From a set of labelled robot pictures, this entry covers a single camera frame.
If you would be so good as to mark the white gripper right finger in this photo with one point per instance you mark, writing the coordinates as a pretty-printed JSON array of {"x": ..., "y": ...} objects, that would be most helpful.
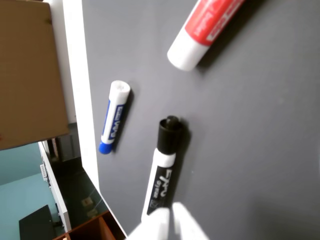
[{"x": 185, "y": 225}]

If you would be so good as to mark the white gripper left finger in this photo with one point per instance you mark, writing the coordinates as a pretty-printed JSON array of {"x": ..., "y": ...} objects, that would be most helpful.
[{"x": 156, "y": 225}]

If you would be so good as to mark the black dry erase marker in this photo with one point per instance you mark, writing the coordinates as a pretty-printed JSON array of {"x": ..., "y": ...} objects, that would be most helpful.
[{"x": 162, "y": 180}]

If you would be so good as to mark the blue dry erase marker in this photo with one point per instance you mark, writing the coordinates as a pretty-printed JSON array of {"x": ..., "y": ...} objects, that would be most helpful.
[{"x": 113, "y": 120}]

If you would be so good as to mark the red dry erase marker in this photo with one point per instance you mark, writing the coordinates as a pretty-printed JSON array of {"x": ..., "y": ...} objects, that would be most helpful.
[{"x": 207, "y": 25}]

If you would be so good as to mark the brown wooden shelf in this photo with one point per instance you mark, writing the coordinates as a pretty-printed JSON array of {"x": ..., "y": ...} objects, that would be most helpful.
[{"x": 92, "y": 227}]

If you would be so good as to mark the black flat panel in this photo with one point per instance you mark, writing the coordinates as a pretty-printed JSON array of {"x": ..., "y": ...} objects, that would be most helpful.
[{"x": 37, "y": 222}]

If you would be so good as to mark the grey rubber mat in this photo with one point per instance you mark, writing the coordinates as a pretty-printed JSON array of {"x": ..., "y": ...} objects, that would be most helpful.
[{"x": 250, "y": 125}]

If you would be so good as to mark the brown cardboard box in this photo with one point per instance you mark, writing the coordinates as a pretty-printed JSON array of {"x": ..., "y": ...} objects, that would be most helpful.
[{"x": 27, "y": 75}]

